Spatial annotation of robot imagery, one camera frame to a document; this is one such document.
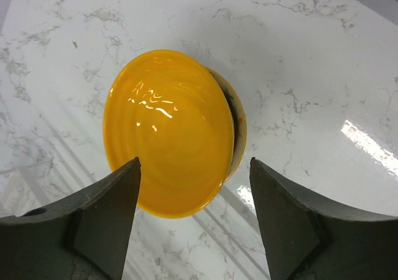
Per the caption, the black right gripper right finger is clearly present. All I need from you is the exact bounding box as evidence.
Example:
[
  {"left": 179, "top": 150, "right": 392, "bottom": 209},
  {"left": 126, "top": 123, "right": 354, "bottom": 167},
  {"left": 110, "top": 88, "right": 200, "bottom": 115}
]
[{"left": 249, "top": 158, "right": 397, "bottom": 279}]

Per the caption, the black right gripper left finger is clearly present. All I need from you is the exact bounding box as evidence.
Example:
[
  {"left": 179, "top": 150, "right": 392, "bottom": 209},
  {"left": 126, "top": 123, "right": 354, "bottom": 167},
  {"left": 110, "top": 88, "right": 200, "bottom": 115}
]
[{"left": 1, "top": 158, "right": 141, "bottom": 279}]

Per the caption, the cream bowl with bird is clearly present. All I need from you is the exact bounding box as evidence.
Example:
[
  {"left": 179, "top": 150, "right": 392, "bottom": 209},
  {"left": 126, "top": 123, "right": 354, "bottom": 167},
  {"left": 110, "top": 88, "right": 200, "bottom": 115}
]
[{"left": 206, "top": 67, "right": 248, "bottom": 181}]

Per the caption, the orange yellow bowl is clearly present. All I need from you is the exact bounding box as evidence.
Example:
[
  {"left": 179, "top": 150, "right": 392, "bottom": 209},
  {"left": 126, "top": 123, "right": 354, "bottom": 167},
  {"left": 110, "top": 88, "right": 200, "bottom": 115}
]
[{"left": 103, "top": 50, "right": 234, "bottom": 218}]

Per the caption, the white wire dish rack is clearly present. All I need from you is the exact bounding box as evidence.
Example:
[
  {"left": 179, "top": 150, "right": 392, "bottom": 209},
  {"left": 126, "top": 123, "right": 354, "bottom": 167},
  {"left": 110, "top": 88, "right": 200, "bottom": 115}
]
[{"left": 1, "top": 158, "right": 53, "bottom": 177}]

